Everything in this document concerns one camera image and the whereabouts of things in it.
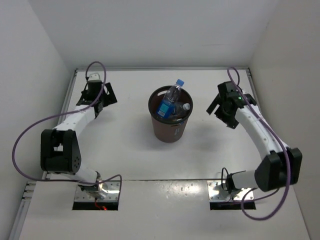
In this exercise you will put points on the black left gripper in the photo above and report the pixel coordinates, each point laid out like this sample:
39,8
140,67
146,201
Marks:
108,99

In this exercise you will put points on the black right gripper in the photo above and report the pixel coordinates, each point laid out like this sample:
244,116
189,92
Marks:
229,121

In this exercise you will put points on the orange label clear bottle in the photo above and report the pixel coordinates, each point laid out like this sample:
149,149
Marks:
181,110

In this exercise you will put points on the blue label water bottle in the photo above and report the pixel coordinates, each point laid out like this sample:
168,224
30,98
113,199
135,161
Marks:
167,104

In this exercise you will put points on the brown plastic waste bin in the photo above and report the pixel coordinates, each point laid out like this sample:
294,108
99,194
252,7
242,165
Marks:
165,130

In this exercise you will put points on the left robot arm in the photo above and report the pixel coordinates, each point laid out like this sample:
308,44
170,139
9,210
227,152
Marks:
59,148

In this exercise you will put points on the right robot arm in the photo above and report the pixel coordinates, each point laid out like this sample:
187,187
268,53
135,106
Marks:
280,164

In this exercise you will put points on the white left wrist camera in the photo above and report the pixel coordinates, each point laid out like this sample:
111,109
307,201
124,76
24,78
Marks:
94,77

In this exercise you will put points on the metal table edge rail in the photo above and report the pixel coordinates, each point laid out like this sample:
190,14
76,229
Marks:
166,68

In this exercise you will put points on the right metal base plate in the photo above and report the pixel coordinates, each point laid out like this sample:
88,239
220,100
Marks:
217,193

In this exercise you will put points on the metal base plate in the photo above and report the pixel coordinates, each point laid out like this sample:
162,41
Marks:
107,192
217,193

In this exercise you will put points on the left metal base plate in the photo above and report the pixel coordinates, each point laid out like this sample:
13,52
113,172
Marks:
107,192

